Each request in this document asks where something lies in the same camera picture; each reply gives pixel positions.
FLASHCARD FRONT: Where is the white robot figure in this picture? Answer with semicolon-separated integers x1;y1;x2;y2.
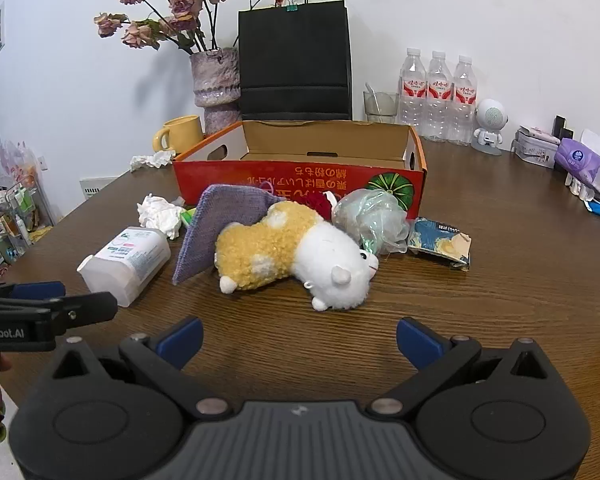
471;98;510;156

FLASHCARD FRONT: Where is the black paper bag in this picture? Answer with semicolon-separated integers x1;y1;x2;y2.
237;0;353;122

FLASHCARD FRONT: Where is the row of small white bottles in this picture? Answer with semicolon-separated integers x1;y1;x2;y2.
564;172;598;201

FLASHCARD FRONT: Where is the clear water bottle red label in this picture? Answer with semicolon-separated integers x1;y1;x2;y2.
426;51;453;142
450;55;478;147
399;47;427;138

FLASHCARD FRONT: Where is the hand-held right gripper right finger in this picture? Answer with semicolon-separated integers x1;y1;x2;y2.
367;316;553;421

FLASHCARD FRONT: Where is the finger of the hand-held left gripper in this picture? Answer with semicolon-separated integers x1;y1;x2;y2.
0;281;67;307
42;291;119;335

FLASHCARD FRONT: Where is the white wet wipe canister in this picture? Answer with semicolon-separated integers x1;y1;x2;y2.
76;226;172;308

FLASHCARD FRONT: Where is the crumpled white tissue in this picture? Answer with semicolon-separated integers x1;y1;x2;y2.
137;193;187;240
130;149;177;170

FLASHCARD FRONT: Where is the clear glass cup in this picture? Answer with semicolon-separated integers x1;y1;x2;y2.
363;82;400;125

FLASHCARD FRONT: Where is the small black box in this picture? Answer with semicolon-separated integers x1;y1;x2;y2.
552;115;575;142

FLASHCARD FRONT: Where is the purple tissue packet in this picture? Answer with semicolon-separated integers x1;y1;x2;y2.
172;184;288;287

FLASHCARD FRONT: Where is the yellow mug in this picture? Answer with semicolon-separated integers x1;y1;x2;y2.
152;115;204;156

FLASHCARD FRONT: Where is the dried pink rose bouquet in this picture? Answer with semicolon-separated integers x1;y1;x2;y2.
94;0;233;56

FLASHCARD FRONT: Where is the orange and white box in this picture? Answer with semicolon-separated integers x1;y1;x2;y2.
172;120;427;221

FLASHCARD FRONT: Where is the yellow and white plush toy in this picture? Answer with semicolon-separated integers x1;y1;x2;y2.
214;202;381;312

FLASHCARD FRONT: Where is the clear plastic bag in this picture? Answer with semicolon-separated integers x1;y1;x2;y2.
331;188;411;257

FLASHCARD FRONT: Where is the purple ceramic vase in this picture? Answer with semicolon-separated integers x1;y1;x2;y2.
189;47;242;137

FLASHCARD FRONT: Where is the blue and yellow snack packet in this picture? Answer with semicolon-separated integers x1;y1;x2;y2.
407;216;473;272

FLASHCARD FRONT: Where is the desk organizer rack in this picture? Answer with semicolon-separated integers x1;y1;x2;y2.
0;132;56;281

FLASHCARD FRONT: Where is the white storage box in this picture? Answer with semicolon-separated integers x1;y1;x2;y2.
511;125;563;169

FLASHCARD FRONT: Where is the purple tissue pack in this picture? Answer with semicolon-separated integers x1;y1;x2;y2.
554;129;600;198

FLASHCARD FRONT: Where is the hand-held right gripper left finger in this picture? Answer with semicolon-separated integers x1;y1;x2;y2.
52;316;231;421

